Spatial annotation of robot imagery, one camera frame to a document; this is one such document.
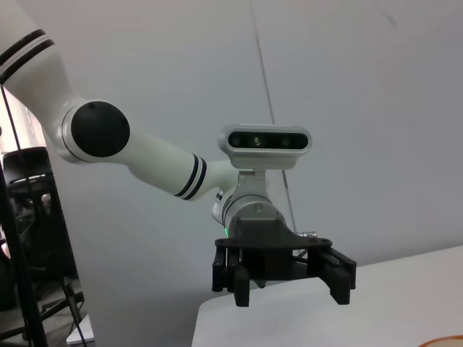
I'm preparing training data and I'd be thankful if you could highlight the silver camera mount bracket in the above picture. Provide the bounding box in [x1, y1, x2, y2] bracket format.
[234, 167, 269, 207]

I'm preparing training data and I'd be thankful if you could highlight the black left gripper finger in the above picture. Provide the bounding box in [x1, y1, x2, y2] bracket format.
[309, 248, 357, 306]
[211, 245, 252, 308]

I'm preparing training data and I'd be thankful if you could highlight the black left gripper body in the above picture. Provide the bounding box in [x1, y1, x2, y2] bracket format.
[215, 215, 333, 288]

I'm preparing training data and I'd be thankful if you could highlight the dark equipment rack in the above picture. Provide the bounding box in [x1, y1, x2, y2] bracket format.
[0, 147, 85, 314]

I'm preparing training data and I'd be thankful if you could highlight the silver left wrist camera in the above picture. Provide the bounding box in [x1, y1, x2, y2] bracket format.
[217, 123, 313, 171]

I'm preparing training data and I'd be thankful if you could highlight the orange object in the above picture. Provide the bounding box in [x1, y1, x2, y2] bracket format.
[418, 335, 463, 347]

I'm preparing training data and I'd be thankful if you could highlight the white flat base plate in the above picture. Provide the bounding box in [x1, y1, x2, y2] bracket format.
[66, 312, 97, 345]

